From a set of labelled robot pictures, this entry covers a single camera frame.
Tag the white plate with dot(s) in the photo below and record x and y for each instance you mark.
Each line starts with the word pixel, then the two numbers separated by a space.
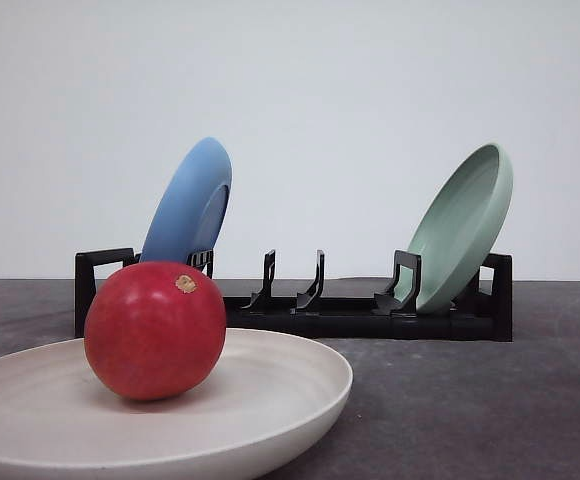
pixel 270 393

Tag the blue plate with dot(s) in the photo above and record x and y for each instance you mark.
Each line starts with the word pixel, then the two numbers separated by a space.
pixel 191 208

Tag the green plate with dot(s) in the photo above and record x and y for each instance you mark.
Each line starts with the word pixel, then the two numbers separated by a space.
pixel 459 227

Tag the red pomegranate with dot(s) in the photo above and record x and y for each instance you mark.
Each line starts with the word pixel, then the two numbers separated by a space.
pixel 155 331

